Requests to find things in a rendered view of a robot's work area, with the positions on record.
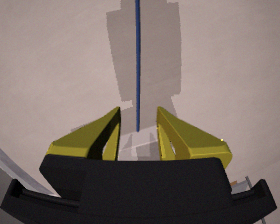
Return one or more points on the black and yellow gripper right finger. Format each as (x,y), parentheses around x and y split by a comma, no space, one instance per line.
(188,141)

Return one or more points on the blue cable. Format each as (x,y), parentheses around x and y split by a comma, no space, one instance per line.
(137,4)

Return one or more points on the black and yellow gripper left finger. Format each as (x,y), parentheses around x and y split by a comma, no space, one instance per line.
(90,140)

